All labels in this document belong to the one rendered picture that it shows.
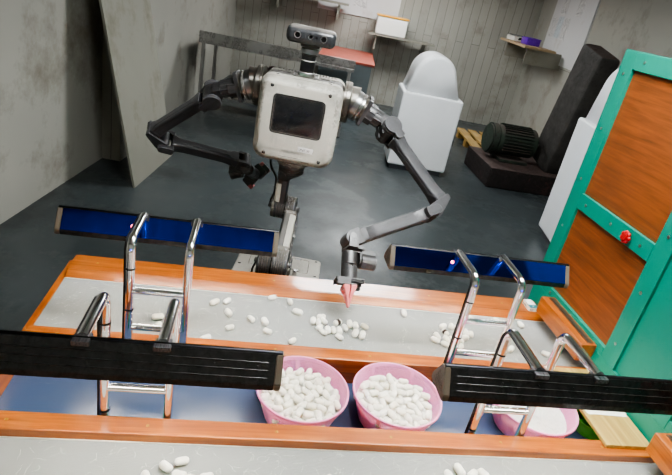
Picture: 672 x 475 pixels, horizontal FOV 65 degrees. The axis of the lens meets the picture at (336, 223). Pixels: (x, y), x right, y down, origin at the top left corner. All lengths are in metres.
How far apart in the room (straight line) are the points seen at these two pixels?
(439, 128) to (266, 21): 4.59
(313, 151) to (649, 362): 1.36
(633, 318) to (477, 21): 8.26
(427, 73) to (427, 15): 3.74
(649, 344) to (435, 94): 4.56
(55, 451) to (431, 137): 5.27
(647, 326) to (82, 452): 1.60
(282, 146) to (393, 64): 7.65
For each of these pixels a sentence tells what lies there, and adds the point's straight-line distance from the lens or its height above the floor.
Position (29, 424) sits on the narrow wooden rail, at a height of 0.77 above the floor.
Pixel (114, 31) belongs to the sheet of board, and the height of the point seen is 1.18.
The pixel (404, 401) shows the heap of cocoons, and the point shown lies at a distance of 1.65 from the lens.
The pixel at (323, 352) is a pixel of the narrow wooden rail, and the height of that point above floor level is 0.77.
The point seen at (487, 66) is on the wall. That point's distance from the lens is 9.94.
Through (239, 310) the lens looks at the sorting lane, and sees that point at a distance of 1.87.
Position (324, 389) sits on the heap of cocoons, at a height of 0.72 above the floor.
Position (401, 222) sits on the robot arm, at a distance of 2.02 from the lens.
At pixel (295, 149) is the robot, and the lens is 2.13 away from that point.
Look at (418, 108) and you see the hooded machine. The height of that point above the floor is 0.74.
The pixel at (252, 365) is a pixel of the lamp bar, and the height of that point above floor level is 1.09.
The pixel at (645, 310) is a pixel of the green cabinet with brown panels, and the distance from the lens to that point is 1.91.
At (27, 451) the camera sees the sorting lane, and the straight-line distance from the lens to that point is 1.47.
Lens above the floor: 1.81
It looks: 24 degrees down
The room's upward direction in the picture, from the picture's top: 12 degrees clockwise
